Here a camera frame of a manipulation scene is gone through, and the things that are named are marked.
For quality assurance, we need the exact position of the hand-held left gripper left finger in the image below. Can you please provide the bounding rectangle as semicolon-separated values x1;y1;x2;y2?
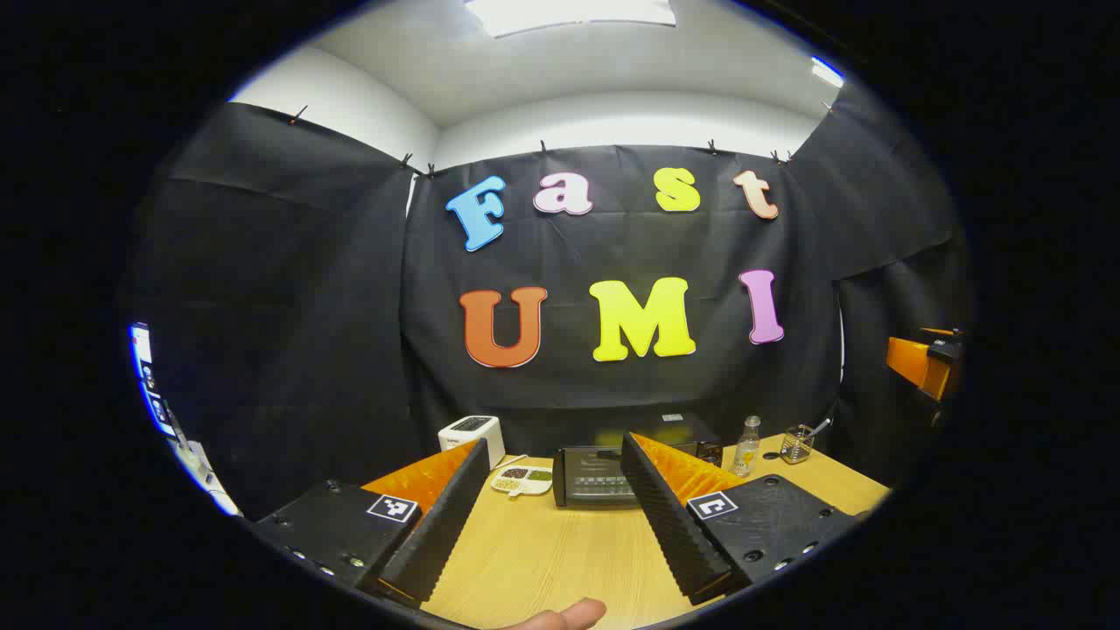
252;437;493;606

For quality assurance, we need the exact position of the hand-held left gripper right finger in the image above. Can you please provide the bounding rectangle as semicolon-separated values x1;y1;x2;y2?
619;430;865;606

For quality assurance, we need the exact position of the black electric oven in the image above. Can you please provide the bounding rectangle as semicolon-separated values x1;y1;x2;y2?
553;413;724;510

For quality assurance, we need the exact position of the white divided snack plate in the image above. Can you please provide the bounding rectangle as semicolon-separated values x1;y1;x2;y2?
490;465;554;498

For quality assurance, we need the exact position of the white toaster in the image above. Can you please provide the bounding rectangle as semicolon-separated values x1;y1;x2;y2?
437;415;507;471

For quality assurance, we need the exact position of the clear glass bottle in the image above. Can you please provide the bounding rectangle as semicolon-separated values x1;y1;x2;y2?
733;416;762;478

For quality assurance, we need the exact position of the square glass jar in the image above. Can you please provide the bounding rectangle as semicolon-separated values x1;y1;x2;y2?
780;424;815;465

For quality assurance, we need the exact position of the lit screen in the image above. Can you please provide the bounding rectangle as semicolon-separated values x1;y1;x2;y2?
129;322;180;437

